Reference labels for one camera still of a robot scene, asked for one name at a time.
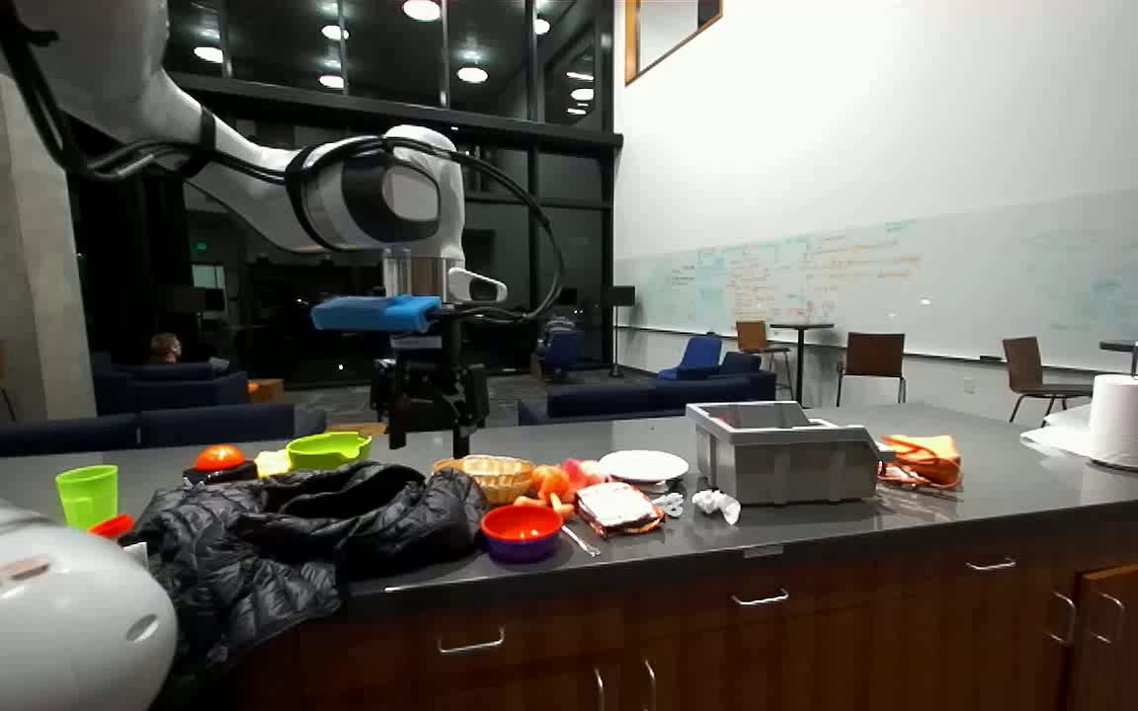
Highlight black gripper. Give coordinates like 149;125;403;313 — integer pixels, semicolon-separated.
367;329;494;462

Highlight black puffer jacket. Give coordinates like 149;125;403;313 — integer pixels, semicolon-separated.
130;462;491;704

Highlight yellow food item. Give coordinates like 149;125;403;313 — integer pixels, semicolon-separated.
429;450;542;511

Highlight lime green bowl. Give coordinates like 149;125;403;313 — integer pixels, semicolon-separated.
284;425;375;477

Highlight red bowl purple base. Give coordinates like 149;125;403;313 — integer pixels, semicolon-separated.
474;496;570;570

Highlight orange toy food pile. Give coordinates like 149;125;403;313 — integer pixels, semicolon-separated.
527;458;602;512

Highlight white toy sandwich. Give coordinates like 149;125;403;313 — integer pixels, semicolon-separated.
574;477;669;541

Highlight orange red toy ball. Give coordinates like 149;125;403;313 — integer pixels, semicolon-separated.
186;442;258;487

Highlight white plate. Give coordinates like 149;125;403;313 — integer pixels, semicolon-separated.
598;446;694;488

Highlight long dark blue sofa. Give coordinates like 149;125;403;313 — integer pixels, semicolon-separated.
512;365;782;425

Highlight seated person head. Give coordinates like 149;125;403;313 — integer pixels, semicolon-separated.
141;329;190;373

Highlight bright blue lounge chair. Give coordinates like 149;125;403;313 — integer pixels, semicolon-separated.
657;329;732;388

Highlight white crumpled wrapper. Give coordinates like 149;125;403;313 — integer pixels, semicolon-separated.
686;487;747;528

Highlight small red object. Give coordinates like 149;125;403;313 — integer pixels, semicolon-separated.
87;511;141;545

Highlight brown wooden chair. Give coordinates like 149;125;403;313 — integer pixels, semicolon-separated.
996;330;1096;440
832;329;914;412
732;315;785;367

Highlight green plastic cup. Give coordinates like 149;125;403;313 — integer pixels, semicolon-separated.
53;462;126;535

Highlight grey metal bin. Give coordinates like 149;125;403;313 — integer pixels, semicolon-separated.
683;396;886;511

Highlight tall round black table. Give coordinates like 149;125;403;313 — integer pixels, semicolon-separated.
768;315;843;407

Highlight wooden counter cabinet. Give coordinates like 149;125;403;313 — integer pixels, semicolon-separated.
225;488;1138;711

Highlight wood framed high window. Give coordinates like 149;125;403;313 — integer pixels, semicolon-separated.
618;0;726;88

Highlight orange snack packet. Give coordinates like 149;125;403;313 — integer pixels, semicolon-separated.
873;432;968;496

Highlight silver drawer handle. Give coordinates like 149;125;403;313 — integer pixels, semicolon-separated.
960;554;1023;579
726;586;794;611
433;623;510;661

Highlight wall whiteboard with writing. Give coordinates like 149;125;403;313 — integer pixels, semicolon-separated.
624;179;1138;374

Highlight silver cabinet door handle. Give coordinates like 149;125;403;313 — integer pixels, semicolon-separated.
1092;587;1130;652
1047;587;1083;652

